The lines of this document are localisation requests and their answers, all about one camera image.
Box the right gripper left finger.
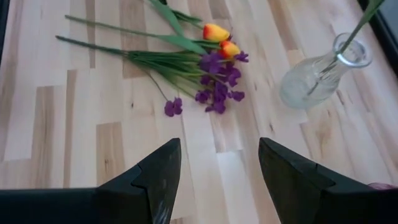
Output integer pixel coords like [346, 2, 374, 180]
[0, 138, 182, 224]

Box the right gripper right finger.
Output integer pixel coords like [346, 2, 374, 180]
[257, 137, 398, 224]

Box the purple artificial flower bunch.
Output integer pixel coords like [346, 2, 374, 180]
[55, 35, 249, 118]

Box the pink glass vase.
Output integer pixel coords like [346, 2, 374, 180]
[368, 182, 397, 191]

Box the clear glass vase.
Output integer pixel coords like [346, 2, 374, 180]
[279, 32, 373, 110]

